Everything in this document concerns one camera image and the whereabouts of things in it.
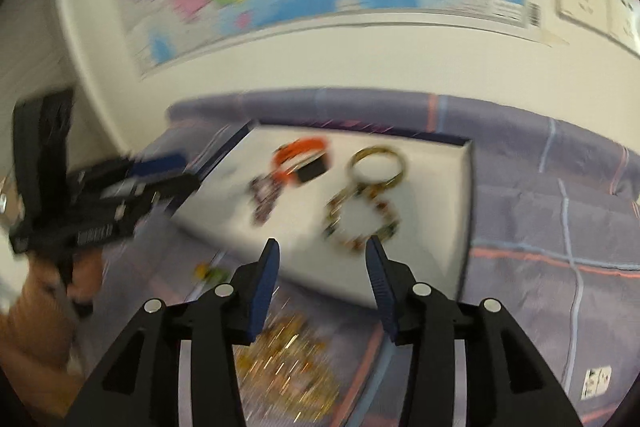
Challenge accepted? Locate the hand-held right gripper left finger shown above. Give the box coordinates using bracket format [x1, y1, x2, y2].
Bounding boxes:
[65, 238, 281, 427]

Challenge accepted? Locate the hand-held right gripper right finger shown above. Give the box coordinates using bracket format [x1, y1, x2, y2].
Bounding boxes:
[365, 236, 583, 427]

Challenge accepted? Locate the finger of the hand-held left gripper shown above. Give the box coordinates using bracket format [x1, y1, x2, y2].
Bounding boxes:
[70, 152, 183, 188]
[97, 174, 200, 238]

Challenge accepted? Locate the green jade charm bracelet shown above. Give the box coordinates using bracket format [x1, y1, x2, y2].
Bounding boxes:
[192, 262, 226, 285]

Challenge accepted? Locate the white cardboard tray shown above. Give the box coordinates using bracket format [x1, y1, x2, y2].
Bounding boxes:
[170, 119, 476, 308]

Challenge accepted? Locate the yellow bead bracelet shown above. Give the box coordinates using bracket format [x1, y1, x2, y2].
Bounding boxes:
[232, 312, 341, 423]

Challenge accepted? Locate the person's left forearm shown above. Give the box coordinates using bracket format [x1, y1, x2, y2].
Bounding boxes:
[0, 302, 86, 408]

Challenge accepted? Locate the person's left hand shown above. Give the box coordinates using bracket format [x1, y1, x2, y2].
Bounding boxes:
[20, 249, 106, 323]

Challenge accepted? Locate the amber bangle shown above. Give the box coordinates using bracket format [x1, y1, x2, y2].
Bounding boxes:
[348, 146, 408, 188]

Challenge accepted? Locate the orange smart watch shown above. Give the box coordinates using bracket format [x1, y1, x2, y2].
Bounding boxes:
[272, 136, 333, 185]

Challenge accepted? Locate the purple plaid blanket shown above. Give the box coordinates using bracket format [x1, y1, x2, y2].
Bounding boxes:
[65, 88, 640, 427]

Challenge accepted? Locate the white fabric label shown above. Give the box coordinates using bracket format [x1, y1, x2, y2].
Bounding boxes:
[582, 366, 613, 400]

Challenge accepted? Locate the multicolour bead bracelet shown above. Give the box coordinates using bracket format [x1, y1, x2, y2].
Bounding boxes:
[322, 184, 403, 258]

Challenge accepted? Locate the purple bead bracelet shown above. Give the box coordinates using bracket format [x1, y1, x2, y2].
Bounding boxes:
[247, 174, 283, 228]

